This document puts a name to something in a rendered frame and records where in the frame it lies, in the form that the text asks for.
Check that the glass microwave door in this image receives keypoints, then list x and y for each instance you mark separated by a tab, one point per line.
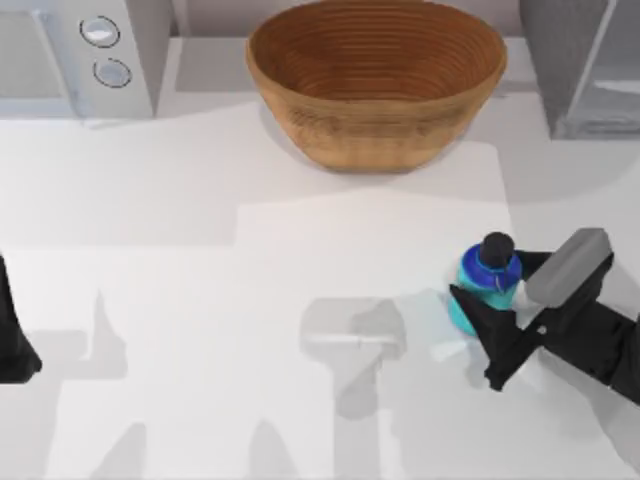
27	55

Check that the brown wooden basket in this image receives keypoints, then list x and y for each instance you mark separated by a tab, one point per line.
375	125

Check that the small round microwave knob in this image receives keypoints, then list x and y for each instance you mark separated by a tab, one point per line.
112	72

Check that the pale microwave oven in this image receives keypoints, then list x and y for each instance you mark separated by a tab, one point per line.
145	60

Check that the large round microwave knob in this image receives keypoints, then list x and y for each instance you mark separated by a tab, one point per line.
100	31

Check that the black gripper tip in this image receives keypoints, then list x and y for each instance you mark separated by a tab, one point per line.
12	350

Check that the blue bottle with black cap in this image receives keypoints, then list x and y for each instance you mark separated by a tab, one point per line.
477	269

